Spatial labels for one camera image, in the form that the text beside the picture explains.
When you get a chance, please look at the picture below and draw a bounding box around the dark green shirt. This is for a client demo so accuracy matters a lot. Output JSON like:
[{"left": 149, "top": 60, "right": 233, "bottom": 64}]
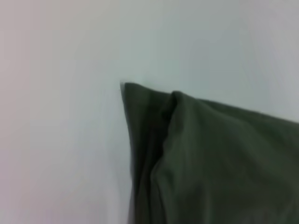
[{"left": 120, "top": 81, "right": 299, "bottom": 224}]

